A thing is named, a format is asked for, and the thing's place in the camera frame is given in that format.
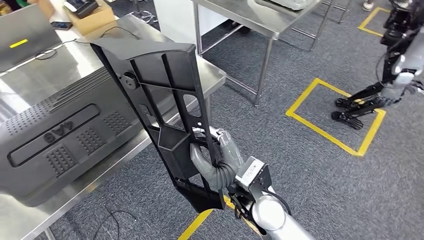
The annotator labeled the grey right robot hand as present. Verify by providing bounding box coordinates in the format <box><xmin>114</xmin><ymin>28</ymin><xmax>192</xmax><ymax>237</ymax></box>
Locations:
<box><xmin>189</xmin><ymin>126</ymin><xmax>245</xmax><ymax>173</ymax></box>

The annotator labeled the black plastic frame part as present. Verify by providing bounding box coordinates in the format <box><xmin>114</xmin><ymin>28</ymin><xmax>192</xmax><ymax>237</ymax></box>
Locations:
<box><xmin>90</xmin><ymin>37</ymin><xmax>226</xmax><ymax>214</ymax></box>

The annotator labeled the stainless steel workbench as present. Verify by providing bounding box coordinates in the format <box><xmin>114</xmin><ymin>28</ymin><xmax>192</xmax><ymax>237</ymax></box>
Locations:
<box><xmin>0</xmin><ymin>14</ymin><xmax>227</xmax><ymax>240</ymax></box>

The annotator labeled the humanoid robot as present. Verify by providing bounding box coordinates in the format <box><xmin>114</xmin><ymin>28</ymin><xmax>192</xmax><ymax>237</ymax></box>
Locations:
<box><xmin>331</xmin><ymin>0</ymin><xmax>424</xmax><ymax>131</ymax></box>

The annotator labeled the white partition panel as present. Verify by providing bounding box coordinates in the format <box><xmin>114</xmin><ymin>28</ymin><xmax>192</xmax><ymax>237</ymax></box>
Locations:
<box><xmin>152</xmin><ymin>0</ymin><xmax>229</xmax><ymax>46</ymax></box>

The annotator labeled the black round stool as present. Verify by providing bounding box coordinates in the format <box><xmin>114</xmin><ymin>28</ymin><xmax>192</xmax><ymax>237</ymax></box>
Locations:
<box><xmin>127</xmin><ymin>0</ymin><xmax>159</xmax><ymax>24</ymax></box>

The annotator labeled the grey plastic engine cover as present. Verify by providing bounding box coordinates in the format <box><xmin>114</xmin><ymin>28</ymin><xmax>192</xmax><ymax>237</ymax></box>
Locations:
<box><xmin>0</xmin><ymin>66</ymin><xmax>176</xmax><ymax>208</ymax></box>

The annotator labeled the cardboard box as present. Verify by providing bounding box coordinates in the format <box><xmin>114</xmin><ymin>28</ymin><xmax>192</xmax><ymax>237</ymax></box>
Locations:
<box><xmin>64</xmin><ymin>0</ymin><xmax>117</xmax><ymax>37</ymax></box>

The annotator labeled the black electronic device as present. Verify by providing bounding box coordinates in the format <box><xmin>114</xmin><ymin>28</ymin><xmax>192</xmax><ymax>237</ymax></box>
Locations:
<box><xmin>62</xmin><ymin>0</ymin><xmax>100</xmax><ymax>19</ymax></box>

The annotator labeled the black smartphone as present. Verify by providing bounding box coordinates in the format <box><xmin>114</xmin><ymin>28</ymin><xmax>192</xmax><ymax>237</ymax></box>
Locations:
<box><xmin>50</xmin><ymin>20</ymin><xmax>74</xmax><ymax>31</ymax></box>

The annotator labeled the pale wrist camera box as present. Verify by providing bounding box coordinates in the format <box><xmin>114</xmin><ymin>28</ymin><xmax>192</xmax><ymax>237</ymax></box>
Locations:
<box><xmin>235</xmin><ymin>156</ymin><xmax>273</xmax><ymax>200</ymax></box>

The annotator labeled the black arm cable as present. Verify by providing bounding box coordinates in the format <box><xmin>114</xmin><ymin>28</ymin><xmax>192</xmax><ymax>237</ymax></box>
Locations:
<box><xmin>231</xmin><ymin>190</ymin><xmax>293</xmax><ymax>220</ymax></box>

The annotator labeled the black floor cable loop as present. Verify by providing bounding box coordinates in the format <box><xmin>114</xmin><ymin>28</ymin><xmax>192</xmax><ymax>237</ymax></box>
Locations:
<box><xmin>92</xmin><ymin>208</ymin><xmax>138</xmax><ymax>240</ymax></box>

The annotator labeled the black table cable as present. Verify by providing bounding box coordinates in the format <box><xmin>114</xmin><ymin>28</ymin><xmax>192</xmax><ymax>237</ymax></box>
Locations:
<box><xmin>34</xmin><ymin>26</ymin><xmax>142</xmax><ymax>61</ymax></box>

